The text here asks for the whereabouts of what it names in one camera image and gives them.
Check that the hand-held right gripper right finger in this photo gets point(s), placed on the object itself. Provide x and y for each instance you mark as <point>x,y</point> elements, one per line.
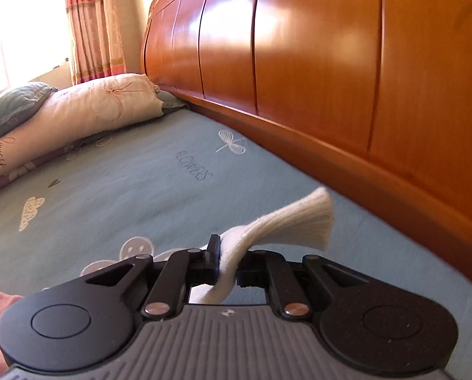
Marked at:
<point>252,273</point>

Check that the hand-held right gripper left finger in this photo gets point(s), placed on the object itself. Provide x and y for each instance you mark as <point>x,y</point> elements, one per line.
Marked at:
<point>211,257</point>

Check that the pink and white sweater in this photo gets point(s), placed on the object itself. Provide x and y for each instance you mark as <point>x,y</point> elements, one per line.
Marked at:
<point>291,217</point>

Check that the grey-blue floral bed sheet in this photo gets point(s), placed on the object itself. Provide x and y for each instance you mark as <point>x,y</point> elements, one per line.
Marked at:
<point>141,174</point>

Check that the folded cream floral quilt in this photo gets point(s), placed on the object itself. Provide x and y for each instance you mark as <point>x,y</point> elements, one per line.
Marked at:
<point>93,107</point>

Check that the wooden headboard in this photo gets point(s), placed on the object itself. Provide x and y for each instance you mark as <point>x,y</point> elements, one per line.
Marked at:
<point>319,67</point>

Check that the grey-blue floral pillow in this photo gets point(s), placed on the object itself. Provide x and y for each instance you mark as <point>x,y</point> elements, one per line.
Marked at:
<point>6,107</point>

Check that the pink striped curtain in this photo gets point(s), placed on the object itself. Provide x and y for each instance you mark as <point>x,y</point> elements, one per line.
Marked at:
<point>93,27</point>

